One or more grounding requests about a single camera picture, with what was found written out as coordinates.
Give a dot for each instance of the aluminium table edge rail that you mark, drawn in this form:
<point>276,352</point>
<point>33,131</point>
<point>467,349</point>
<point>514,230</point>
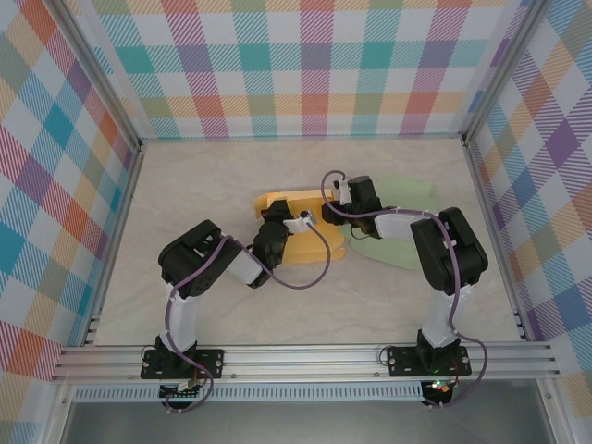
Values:
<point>119,231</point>
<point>494,231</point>

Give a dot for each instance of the orange paper box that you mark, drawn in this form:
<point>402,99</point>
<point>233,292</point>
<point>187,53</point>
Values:
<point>305,250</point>

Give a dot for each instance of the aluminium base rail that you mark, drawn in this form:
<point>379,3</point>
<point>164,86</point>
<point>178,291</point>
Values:
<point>300,361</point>

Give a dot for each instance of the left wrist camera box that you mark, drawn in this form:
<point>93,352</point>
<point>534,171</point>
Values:
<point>298,224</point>

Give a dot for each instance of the grey metal panel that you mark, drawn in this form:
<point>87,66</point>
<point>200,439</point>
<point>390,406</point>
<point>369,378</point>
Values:
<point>300,423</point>

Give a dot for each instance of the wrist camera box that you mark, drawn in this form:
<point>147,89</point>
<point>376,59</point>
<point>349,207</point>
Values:
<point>343,189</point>
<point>298,224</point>

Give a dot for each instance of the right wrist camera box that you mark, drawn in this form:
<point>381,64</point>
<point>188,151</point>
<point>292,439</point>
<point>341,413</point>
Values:
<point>343,189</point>

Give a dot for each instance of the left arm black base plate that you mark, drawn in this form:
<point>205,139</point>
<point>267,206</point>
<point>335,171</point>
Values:
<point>210,363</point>

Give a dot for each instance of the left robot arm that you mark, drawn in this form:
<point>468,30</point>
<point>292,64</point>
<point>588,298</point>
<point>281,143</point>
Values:
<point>182,319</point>

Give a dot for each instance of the green paper box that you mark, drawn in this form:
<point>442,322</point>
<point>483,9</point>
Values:
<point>398,254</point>

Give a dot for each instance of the aluminium frame post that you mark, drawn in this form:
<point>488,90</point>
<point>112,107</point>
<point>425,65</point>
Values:
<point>504,69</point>
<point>99,74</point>

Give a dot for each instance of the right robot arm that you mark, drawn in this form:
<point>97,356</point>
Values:
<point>439,319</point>

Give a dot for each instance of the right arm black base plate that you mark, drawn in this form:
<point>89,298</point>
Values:
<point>402,361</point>

